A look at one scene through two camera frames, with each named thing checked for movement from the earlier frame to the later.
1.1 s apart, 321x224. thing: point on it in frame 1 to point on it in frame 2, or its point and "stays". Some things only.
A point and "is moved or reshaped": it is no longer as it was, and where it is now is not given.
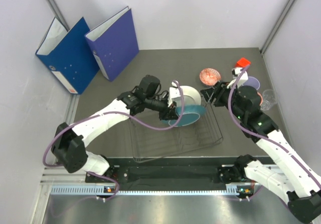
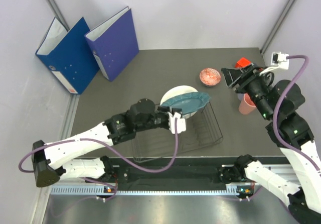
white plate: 190,95 is moved or reshaped
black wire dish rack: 152,139 stays
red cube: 243,63 stays
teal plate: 191,113 is moved or reshaped
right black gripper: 216,92 to 253,74
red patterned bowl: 210,76 stays
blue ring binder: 70,54 stays
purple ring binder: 114,42 stays
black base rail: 193,171 stays
